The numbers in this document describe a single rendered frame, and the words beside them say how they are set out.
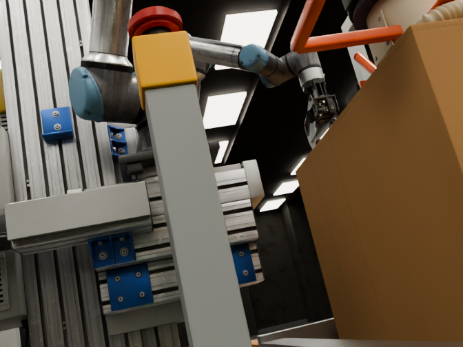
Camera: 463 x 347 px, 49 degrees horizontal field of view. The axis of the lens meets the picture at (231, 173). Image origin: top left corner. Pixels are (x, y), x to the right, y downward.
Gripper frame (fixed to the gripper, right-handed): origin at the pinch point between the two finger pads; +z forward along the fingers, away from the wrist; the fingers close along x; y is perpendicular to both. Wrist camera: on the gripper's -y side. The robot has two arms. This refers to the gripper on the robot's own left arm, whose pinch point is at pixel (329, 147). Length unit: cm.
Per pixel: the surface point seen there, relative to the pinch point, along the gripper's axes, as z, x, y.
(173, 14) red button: 6, -48, 86
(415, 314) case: 48, -21, 68
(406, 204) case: 33, -21, 75
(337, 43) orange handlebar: 2, -19, 65
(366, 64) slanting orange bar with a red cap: -6.7, -0.4, 38.5
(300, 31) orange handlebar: 1, -27, 71
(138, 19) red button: 6, -52, 86
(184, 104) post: 18, -49, 86
